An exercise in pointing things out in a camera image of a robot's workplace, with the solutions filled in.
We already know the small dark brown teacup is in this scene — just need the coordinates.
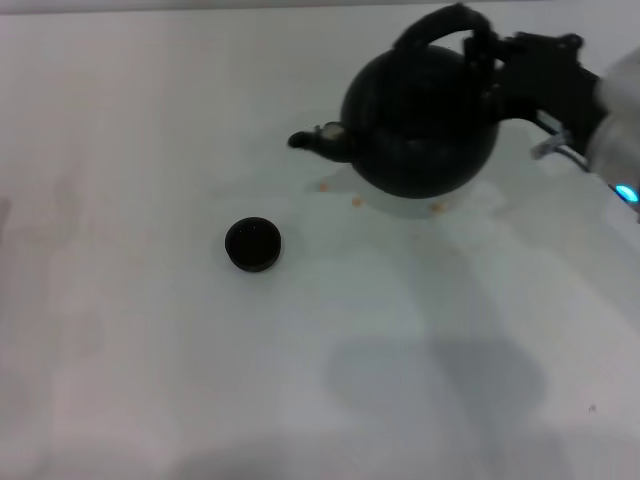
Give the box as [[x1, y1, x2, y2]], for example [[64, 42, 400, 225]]
[[224, 216, 284, 274]]

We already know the black round teapot with handle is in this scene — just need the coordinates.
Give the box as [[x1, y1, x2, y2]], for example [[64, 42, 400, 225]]
[[287, 2, 502, 199]]

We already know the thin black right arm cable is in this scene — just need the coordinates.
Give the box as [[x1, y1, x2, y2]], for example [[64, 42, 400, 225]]
[[529, 125, 592, 174]]

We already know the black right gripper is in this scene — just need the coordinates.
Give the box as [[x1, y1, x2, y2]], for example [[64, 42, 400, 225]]
[[461, 26, 609, 152]]

